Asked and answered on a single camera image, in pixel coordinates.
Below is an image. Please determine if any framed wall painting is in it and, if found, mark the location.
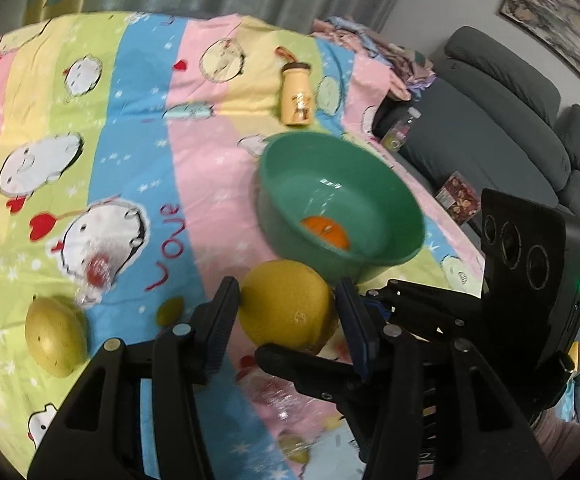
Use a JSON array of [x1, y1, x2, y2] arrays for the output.
[[499, 0, 580, 86]]

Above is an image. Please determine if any dark red snack packet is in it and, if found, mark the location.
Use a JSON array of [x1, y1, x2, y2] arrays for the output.
[[436, 172, 482, 223]]

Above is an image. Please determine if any pile of clothes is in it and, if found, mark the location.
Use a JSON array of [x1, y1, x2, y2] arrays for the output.
[[312, 16, 436, 101]]

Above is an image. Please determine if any small green fruit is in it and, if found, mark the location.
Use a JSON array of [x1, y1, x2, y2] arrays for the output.
[[156, 296, 185, 327]]

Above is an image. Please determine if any clear plastic bottle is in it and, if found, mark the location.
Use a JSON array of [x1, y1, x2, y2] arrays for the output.
[[382, 108, 423, 151]]

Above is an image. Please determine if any large yellow citrus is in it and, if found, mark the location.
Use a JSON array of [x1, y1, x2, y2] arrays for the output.
[[238, 260, 339, 356]]

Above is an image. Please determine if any printed striped blanket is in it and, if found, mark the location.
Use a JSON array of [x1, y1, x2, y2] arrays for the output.
[[0, 10, 486, 480]]

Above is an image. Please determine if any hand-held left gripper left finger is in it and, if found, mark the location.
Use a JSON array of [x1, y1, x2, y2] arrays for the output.
[[27, 276, 241, 480]]

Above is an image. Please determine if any green plastic bowl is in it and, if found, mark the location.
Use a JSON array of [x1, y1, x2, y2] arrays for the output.
[[257, 132, 427, 285]]

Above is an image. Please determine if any person's right forearm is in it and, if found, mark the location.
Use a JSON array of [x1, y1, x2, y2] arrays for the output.
[[532, 405, 580, 466]]

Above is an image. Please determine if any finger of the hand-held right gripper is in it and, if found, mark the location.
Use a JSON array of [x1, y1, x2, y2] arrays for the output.
[[255, 342, 381, 463], [365, 279, 483, 347]]

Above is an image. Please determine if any yellow bottle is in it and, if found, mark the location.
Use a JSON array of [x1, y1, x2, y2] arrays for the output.
[[276, 46, 315, 127]]

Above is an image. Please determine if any grey sofa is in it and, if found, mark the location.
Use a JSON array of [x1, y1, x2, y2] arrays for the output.
[[370, 26, 580, 426]]

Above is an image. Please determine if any small yellow fruit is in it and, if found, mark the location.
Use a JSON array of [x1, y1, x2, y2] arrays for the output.
[[277, 432, 313, 466]]

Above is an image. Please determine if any orange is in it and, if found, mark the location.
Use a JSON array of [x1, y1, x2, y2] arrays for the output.
[[301, 216, 351, 252]]

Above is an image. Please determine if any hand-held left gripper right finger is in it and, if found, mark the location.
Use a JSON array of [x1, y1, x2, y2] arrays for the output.
[[335, 277, 553, 480]]

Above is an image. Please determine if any plastic-wrapped red fruit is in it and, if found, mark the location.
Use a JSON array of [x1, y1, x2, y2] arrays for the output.
[[72, 240, 120, 308]]

